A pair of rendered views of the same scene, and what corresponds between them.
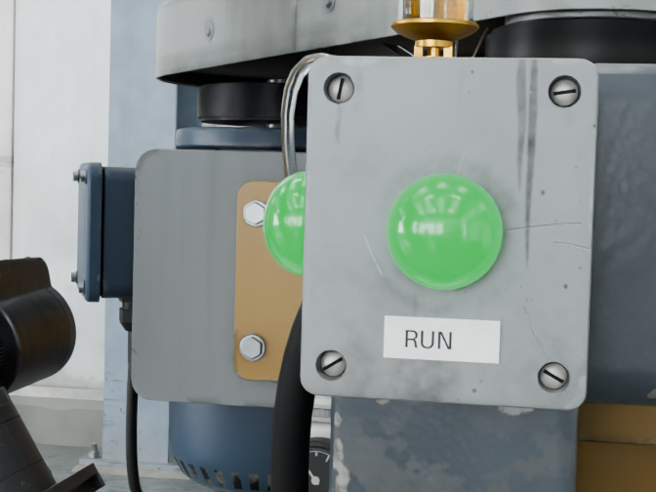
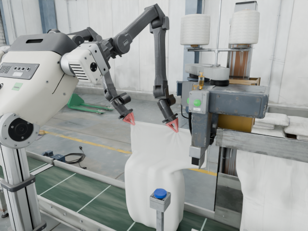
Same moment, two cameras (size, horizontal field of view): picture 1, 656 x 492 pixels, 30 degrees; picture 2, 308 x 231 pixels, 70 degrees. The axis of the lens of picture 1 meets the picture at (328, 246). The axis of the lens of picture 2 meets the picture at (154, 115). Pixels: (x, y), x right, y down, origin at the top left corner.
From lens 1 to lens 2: 0.64 m
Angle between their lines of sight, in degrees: 22
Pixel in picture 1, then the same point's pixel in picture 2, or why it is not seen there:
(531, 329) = (202, 108)
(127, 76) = not seen: hidden behind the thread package
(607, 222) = (210, 101)
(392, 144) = (194, 97)
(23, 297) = (171, 97)
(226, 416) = not seen: hidden behind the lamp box
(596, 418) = not seen: hidden behind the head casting
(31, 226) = (171, 68)
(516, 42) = (211, 81)
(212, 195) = (189, 85)
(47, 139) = (173, 53)
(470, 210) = (198, 101)
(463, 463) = (200, 116)
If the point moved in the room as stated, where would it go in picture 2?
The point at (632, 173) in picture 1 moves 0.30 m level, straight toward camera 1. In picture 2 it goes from (212, 97) to (183, 113)
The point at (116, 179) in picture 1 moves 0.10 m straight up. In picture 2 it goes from (180, 84) to (180, 68)
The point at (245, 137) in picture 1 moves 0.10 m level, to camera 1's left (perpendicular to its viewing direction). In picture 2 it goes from (193, 79) to (178, 79)
